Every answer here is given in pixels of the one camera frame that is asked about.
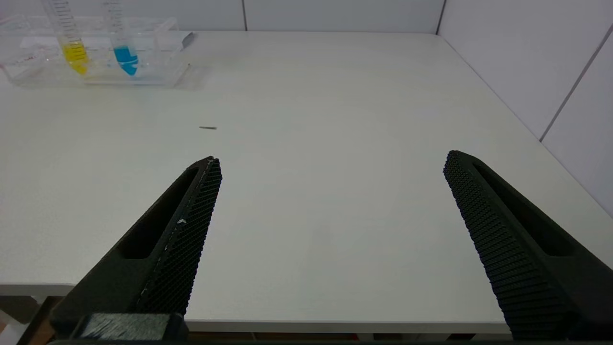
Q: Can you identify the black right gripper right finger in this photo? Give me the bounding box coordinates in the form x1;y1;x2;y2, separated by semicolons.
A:
443;150;613;341

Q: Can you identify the test tube with blue pigment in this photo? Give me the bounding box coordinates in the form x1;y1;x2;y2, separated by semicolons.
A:
102;0;140;77

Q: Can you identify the clear acrylic test tube rack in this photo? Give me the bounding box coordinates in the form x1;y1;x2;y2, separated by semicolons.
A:
0;14;198;89

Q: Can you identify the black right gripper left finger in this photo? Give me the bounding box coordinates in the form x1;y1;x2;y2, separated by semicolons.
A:
50;156;223;337

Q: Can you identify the test tube with yellow pigment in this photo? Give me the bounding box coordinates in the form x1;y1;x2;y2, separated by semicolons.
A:
41;0;91;76

